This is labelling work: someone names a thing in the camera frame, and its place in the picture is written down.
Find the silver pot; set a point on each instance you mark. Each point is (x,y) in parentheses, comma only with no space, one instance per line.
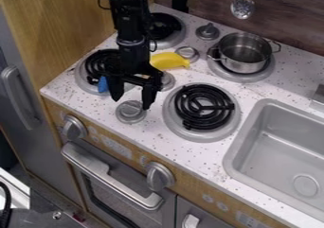
(244,53)

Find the grey toy fridge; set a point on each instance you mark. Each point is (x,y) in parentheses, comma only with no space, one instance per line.
(25,112)

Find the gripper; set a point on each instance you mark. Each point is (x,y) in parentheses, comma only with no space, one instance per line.
(134,56)

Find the toy stove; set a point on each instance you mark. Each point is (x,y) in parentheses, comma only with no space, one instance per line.
(202,107)

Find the yellow toy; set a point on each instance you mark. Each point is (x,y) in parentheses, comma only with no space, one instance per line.
(168,61)

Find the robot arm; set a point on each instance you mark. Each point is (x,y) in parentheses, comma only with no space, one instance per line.
(128,17)

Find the toy sink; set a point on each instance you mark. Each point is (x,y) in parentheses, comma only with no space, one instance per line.
(274,149)

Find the silver slotted spoon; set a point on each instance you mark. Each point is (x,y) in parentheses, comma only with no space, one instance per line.
(243,6)

